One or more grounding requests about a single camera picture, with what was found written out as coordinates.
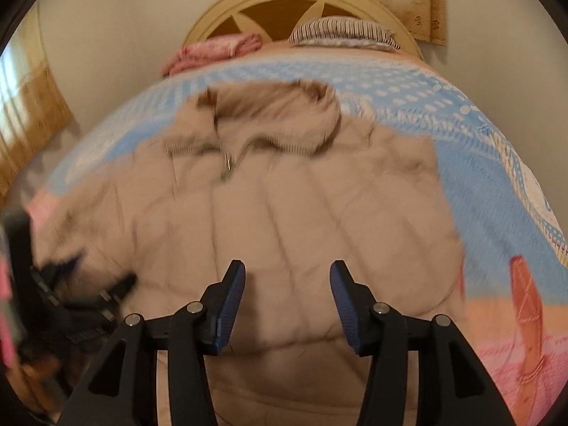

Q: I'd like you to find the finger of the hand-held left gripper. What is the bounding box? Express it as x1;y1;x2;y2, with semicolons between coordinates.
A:
30;255;89;305
91;274;138;322

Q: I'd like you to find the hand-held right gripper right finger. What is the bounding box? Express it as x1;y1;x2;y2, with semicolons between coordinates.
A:
329;260;518;426

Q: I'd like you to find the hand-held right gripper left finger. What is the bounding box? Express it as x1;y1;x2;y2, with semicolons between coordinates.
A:
62;260;247;426

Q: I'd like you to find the beige puffer jacket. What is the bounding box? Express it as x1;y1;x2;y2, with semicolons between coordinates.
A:
33;77;466;426

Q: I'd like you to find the blue and pink printed blanket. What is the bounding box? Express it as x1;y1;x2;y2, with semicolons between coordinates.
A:
24;49;568;426

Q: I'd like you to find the pink folded cloth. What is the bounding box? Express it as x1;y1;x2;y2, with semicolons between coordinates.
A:
160;33;262;76

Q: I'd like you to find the striped pillow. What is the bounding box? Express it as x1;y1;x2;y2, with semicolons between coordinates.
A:
288;15;400;50

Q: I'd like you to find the cream wooden headboard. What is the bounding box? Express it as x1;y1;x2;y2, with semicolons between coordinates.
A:
182;0;424;60

